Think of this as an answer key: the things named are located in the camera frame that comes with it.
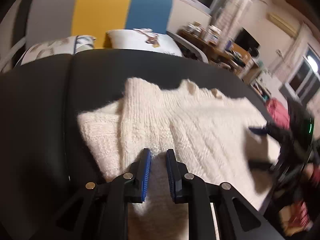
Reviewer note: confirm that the cream knit sweater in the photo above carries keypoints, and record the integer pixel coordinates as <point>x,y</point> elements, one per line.
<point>200,130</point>

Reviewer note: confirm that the beige patterned curtain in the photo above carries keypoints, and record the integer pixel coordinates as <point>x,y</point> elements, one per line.
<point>230,12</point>
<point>292,52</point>

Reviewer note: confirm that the brown wooden desk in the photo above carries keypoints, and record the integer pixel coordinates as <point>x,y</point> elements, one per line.
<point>212,50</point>

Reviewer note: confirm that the white deer print pillow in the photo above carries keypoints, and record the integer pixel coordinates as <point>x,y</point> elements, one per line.
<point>140,41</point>

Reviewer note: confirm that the triangle pattern pillow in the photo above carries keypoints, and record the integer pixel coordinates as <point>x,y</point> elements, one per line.
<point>55,47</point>

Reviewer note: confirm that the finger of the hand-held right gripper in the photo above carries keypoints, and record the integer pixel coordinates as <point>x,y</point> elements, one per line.
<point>272,131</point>
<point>262,165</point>

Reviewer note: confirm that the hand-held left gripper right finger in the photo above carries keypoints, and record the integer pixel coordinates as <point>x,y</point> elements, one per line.
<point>171,177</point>

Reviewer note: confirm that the person's right hand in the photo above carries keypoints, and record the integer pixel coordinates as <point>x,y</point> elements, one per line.
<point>312,176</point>

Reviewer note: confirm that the beige air conditioner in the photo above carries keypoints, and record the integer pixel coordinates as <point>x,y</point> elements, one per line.
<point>282,22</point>

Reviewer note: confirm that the grey yellow blue sofa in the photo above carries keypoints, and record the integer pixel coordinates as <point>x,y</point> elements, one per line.
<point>100,10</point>

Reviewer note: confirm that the pink ruffled blanket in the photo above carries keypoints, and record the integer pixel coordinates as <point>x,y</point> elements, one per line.
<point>277,112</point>

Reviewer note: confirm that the black flat screen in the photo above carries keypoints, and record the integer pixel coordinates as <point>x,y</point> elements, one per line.
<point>246,38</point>

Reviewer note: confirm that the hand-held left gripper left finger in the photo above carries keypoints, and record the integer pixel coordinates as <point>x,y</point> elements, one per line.
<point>146,177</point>

